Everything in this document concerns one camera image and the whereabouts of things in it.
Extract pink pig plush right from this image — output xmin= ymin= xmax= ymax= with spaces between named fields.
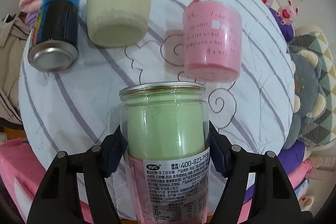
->
xmin=276 ymin=0 xmax=299 ymax=26

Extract beige jacket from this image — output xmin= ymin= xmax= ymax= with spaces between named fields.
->
xmin=1 ymin=17 xmax=31 ymax=126

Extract grey patchwork plush cushion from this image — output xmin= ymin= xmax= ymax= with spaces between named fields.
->
xmin=283 ymin=25 xmax=335 ymax=151

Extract clear jar green pink contents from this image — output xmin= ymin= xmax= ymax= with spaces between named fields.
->
xmin=120 ymin=82 xmax=210 ymax=223

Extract purple folded blanket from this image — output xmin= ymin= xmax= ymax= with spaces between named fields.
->
xmin=25 ymin=12 xmax=38 ymax=29

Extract pink cloth lower left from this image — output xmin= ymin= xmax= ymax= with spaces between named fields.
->
xmin=0 ymin=138 xmax=93 ymax=224

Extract blue black drink can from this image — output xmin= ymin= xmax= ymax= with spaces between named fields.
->
xmin=28 ymin=0 xmax=80 ymax=72

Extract pink plastic cup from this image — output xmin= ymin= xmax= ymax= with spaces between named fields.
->
xmin=183 ymin=0 xmax=243 ymax=83

